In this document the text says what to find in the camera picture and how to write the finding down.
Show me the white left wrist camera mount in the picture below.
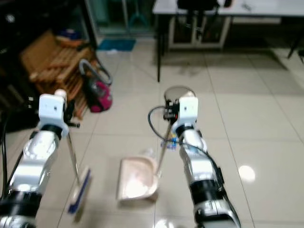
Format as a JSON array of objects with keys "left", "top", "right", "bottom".
[{"left": 38, "top": 94, "right": 70, "bottom": 139}]

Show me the broom with beige handle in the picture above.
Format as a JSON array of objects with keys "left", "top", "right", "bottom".
[{"left": 54, "top": 89, "right": 92, "bottom": 215}]

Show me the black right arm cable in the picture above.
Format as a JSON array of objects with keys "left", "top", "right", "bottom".
[{"left": 147, "top": 105, "right": 225, "bottom": 183}]

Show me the teal broom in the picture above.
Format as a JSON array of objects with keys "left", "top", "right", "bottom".
[{"left": 126, "top": 0, "right": 148, "bottom": 27}]

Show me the white low shelf frame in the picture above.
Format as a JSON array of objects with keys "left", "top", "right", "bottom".
[{"left": 168, "top": 17, "right": 231, "bottom": 50}]

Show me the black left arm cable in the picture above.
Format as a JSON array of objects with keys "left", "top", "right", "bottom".
[{"left": 1, "top": 113, "right": 14, "bottom": 193}]

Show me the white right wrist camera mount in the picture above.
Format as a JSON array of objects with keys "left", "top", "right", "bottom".
[{"left": 178, "top": 96, "right": 200, "bottom": 128}]

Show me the blue floor mat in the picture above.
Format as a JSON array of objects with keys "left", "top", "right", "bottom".
[{"left": 97, "top": 39, "right": 136, "bottom": 52}]

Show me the pink dustpan with long handle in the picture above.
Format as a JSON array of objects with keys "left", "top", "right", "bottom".
[{"left": 116, "top": 120, "right": 172, "bottom": 203}]

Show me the black bag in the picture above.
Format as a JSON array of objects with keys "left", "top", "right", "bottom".
[{"left": 177, "top": 0, "right": 219, "bottom": 11}]

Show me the blue yellow snack wrapper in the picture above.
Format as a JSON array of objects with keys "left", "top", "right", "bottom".
[{"left": 161, "top": 135, "right": 177, "bottom": 151}]

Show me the white table with black legs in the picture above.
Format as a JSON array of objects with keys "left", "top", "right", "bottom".
[{"left": 152, "top": 0, "right": 304, "bottom": 83}]

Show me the magenta vacuum cleaner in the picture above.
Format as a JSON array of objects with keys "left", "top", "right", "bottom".
[{"left": 78, "top": 59, "right": 114, "bottom": 114}]

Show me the wooden slatted pallet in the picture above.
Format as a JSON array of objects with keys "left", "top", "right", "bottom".
[{"left": 20, "top": 29, "right": 95, "bottom": 119}]

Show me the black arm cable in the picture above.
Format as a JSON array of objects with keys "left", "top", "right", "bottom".
[
  {"left": 147, "top": 105, "right": 225, "bottom": 183},
  {"left": 1, "top": 113, "right": 14, "bottom": 193}
]

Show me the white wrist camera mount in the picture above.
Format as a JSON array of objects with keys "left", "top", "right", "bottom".
[
  {"left": 38, "top": 94, "right": 70, "bottom": 139},
  {"left": 178, "top": 96, "right": 200, "bottom": 128}
]

